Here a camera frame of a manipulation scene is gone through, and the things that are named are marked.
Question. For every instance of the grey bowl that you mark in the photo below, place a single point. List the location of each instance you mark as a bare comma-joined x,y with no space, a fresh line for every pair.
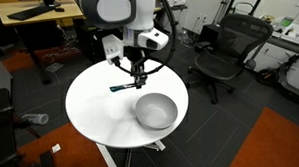
157,110

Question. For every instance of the black computer mouse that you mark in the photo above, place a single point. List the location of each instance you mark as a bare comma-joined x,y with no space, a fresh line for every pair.
59,9

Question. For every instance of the black keyboard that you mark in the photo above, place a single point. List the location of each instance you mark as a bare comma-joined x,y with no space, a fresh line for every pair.
30,12

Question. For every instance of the white table base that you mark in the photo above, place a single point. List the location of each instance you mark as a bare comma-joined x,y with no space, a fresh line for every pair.
107,158

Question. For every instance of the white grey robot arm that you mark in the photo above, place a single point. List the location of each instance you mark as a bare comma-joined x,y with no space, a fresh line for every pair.
108,8

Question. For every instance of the black tripod stand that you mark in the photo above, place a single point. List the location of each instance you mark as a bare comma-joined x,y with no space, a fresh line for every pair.
227,5

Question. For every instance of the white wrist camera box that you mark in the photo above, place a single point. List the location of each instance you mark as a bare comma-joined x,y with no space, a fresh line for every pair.
112,50

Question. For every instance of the black electric scooter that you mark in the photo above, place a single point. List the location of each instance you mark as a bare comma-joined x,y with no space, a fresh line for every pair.
267,76

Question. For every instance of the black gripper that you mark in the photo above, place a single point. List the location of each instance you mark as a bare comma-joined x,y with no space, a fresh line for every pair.
134,58

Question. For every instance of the white wall outlet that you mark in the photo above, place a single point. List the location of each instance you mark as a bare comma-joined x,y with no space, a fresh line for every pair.
202,18

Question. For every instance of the marker with teal cap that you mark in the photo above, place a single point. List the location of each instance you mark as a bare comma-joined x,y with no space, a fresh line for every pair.
121,88

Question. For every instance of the black mesh office chair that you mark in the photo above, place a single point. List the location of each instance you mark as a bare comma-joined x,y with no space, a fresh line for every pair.
223,62

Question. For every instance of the green item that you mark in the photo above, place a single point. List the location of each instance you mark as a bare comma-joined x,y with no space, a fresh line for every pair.
286,21

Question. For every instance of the small white card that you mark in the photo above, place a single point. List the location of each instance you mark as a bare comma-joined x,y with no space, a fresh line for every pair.
55,148

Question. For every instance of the black computer tower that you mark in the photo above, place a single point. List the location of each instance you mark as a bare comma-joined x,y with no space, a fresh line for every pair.
91,41

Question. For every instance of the black box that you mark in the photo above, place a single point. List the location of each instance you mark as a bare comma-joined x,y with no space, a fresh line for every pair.
208,34

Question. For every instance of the clear plastic cup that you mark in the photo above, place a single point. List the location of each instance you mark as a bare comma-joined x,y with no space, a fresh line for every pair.
36,118

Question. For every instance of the wooden desk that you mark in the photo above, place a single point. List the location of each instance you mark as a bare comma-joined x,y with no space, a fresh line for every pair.
68,11

